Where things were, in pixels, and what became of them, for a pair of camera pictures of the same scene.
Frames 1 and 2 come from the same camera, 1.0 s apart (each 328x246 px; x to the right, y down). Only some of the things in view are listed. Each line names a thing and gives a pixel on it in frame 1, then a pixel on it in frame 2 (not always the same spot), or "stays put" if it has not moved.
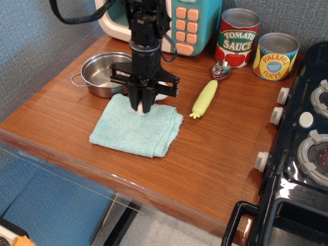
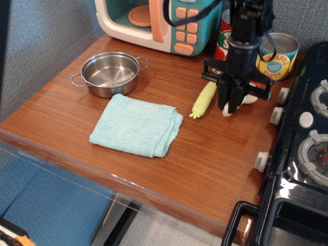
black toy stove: [293, 210] stays put
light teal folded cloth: [120, 127] stays put
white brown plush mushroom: [158, 97] to [248, 99]
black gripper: [146, 69] to [240, 66]
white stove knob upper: [283, 95] stays put
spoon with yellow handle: [220, 70] stays put
